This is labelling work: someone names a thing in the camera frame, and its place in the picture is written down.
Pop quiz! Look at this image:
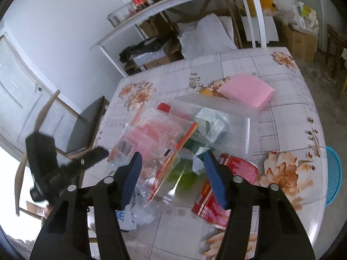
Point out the blue plastic basket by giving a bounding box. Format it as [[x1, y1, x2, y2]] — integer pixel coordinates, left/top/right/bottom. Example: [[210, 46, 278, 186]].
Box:
[[324, 146, 342, 206]]

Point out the glass bowl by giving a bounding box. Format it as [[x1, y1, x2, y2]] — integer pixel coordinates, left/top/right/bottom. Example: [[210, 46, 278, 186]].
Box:
[[107, 1, 136, 28]]

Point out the blue and white carton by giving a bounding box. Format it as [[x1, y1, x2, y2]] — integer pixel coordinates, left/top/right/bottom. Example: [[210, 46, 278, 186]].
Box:
[[115, 208, 137, 232]]

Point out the clear bag with red edge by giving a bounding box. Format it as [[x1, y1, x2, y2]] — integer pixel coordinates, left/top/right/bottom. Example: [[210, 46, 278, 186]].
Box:
[[108, 106, 200, 203]]

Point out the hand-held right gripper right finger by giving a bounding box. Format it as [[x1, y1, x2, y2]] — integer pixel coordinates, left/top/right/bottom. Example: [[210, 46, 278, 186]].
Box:
[[203, 150, 316, 260]]

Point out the black cloth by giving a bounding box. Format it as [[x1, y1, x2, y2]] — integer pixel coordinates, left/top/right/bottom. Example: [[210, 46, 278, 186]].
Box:
[[119, 36, 174, 63]]

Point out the dark sauce jar red label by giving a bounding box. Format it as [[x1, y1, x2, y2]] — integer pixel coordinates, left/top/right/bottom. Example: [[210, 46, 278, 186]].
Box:
[[129, 0, 149, 12]]

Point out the brown cardboard box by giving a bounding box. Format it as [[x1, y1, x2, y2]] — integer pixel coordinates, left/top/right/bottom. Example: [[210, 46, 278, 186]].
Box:
[[138, 13, 174, 38], [279, 24, 318, 63]]

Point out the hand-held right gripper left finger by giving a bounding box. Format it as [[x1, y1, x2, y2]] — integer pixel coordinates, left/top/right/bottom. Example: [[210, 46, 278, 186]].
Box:
[[29, 152, 143, 260]]

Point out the white sack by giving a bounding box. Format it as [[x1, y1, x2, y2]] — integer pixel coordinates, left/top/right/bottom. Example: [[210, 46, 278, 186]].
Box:
[[176, 15, 236, 59]]

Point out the red drink can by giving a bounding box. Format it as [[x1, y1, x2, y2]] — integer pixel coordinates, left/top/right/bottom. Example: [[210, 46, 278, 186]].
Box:
[[191, 153, 259, 229]]

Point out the pink sponge cloth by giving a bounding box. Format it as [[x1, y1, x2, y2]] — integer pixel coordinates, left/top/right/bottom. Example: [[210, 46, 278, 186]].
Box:
[[218, 73, 276, 111]]

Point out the green plastic bottle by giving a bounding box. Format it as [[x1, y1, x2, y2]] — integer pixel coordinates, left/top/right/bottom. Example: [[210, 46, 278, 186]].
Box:
[[165, 138, 209, 195]]

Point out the floral tablecloth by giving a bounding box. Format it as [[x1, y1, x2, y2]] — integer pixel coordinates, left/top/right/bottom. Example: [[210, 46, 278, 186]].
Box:
[[81, 46, 328, 260]]

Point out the white flat box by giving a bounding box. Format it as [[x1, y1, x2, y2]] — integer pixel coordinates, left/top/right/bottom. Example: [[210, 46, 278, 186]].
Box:
[[133, 49, 179, 71]]

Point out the dark wooden stool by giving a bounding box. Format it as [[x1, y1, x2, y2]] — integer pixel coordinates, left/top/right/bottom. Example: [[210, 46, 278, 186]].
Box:
[[327, 24, 347, 72]]

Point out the white door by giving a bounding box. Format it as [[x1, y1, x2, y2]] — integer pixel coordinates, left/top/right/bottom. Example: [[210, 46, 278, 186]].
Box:
[[0, 28, 82, 158]]

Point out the wooden chair with dark seat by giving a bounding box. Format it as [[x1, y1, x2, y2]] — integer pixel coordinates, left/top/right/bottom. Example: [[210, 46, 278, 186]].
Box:
[[15, 89, 110, 217]]

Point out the crumpled clear plastic bag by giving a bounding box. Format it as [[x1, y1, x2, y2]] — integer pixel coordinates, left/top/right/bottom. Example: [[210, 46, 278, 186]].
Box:
[[127, 187, 163, 225]]

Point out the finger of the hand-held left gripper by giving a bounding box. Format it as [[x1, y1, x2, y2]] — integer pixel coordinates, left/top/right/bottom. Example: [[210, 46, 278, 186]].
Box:
[[68, 147, 109, 174]]

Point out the clear plastic package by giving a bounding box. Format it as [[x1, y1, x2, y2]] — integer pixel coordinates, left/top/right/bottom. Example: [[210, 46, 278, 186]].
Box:
[[156, 93, 261, 155]]

